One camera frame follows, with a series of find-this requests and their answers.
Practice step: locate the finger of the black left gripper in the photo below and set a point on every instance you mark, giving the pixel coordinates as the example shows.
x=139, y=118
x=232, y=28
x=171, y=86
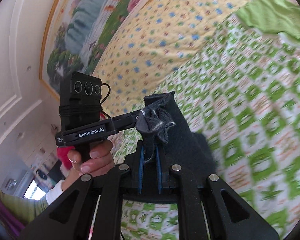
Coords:
x=125, y=121

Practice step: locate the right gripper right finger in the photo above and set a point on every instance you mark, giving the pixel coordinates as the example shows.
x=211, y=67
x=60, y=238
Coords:
x=208, y=208

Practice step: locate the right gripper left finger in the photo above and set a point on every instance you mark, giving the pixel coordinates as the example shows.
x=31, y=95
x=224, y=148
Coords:
x=91, y=208

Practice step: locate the dark navy pants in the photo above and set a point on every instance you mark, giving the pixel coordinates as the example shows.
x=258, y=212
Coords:
x=168, y=140

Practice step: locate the left forearm green sleeve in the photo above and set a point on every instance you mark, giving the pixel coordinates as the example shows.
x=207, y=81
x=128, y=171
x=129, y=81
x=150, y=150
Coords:
x=17, y=212

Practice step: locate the person's left hand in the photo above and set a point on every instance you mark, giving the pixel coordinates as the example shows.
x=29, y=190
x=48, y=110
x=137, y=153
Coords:
x=101, y=162

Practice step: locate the red cushion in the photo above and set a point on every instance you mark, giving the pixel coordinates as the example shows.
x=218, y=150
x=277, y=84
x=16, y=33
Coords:
x=62, y=154

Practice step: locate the yellow cartoon animal quilt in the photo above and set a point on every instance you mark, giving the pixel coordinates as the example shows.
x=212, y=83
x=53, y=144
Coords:
x=153, y=42

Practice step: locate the framed landscape painting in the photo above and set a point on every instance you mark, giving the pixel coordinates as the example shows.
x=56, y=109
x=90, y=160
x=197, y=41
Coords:
x=76, y=34

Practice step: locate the green white frog bedsheet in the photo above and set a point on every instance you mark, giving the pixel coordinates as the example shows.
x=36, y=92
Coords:
x=242, y=91

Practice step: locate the plain green cloth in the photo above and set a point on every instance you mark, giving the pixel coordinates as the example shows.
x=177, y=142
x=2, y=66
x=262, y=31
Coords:
x=272, y=17

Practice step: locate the black camera box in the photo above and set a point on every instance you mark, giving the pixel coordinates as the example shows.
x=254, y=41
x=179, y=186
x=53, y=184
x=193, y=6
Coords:
x=79, y=100

